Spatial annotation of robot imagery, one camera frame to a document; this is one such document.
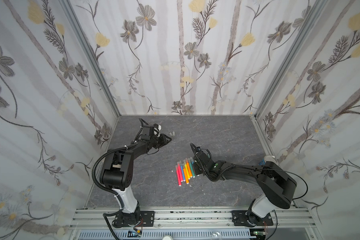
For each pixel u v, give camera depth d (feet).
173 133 3.55
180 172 2.92
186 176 2.89
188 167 2.99
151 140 2.68
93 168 1.49
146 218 2.41
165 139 2.89
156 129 2.70
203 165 2.21
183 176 2.89
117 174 1.59
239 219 2.41
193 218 2.50
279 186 1.47
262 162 2.81
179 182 2.82
